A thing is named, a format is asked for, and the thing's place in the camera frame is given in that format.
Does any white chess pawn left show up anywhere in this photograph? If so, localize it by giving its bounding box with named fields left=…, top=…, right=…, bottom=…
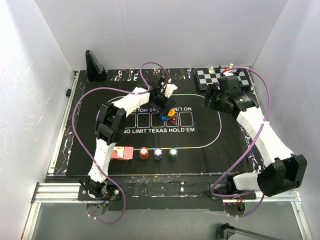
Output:
left=209, top=66, right=215, bottom=74

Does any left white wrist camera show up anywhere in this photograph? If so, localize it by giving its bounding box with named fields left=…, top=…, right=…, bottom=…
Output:
left=164, top=83, right=178, bottom=99

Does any blue poker chip stack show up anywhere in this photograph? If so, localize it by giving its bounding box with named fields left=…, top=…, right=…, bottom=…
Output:
left=153, top=147, right=163, bottom=160

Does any black poker table mat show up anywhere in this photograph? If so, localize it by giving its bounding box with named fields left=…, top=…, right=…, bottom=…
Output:
left=66, top=71, right=248, bottom=176

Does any yellow big blind button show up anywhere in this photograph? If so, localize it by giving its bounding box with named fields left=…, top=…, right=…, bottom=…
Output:
left=167, top=109, right=176, bottom=117

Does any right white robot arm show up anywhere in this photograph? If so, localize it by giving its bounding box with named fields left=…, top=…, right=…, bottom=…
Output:
left=203, top=75, right=307, bottom=199

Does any green poker chip stack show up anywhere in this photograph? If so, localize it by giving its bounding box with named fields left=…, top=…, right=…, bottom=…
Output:
left=168, top=148, right=178, bottom=162

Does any black white chess board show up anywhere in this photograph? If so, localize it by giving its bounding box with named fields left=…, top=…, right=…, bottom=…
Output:
left=194, top=68, right=252, bottom=94

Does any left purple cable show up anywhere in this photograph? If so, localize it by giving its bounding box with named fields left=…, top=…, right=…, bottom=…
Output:
left=71, top=61, right=172, bottom=224

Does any blue small blind button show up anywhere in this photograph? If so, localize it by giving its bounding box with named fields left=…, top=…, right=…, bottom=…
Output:
left=159, top=115, right=168, bottom=121

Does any black card shoe holder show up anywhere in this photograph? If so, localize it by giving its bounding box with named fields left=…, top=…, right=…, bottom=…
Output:
left=85, top=50, right=107, bottom=82

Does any red poker chip stack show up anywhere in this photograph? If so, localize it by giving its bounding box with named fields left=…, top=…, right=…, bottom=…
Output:
left=139, top=147, right=149, bottom=160

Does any black device bottom corner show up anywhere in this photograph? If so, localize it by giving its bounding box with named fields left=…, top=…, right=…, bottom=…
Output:
left=216, top=223, right=276, bottom=240

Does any red playing card deck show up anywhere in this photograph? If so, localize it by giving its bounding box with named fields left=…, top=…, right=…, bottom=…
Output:
left=111, top=146, right=134, bottom=161

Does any aluminium rail frame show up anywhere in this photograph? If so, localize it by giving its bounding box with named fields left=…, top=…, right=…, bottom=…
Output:
left=23, top=68, right=312, bottom=240

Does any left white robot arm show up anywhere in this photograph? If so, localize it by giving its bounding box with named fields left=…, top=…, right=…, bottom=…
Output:
left=80, top=77, right=178, bottom=200

